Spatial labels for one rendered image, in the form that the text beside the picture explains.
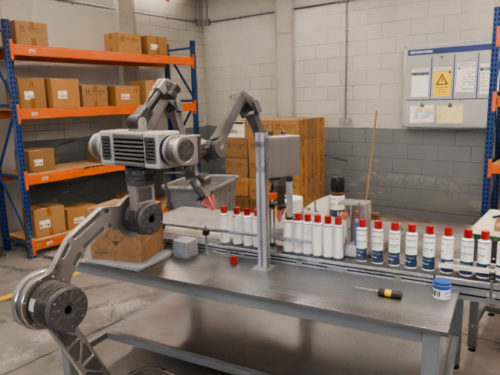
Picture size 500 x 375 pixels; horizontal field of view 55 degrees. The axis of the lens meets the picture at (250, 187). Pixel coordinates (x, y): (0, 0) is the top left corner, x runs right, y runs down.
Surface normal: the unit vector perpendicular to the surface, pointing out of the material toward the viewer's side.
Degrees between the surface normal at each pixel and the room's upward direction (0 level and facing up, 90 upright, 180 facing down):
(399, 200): 90
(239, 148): 90
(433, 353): 90
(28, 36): 90
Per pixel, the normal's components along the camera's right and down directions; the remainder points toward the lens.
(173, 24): 0.80, 0.09
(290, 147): 0.45, 0.15
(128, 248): -0.32, 0.18
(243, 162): -0.52, 0.16
